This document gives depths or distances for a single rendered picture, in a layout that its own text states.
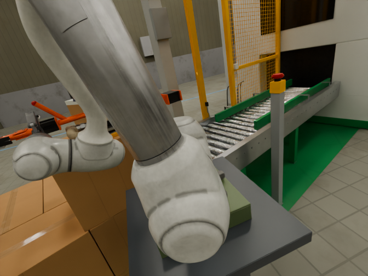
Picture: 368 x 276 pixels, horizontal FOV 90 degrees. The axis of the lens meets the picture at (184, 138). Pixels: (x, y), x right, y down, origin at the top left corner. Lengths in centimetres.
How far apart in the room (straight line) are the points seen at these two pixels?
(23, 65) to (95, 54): 986
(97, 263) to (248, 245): 90
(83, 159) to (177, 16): 969
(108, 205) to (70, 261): 31
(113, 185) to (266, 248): 75
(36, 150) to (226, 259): 56
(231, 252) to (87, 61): 54
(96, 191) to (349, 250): 151
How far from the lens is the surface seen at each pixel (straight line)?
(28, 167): 59
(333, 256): 159
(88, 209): 109
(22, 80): 1022
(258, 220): 66
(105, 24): 30
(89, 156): 62
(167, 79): 242
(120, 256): 134
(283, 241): 63
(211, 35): 1058
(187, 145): 33
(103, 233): 119
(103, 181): 103
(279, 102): 131
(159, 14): 243
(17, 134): 111
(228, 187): 68
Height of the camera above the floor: 125
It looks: 23 degrees down
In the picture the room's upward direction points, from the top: 12 degrees counter-clockwise
